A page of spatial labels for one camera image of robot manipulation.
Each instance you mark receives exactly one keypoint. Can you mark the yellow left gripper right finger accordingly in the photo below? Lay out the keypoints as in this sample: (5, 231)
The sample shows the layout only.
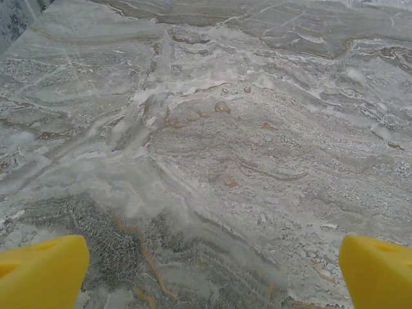
(380, 277)

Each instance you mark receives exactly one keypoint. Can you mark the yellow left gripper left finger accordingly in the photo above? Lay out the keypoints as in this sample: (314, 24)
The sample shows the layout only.
(42, 273)

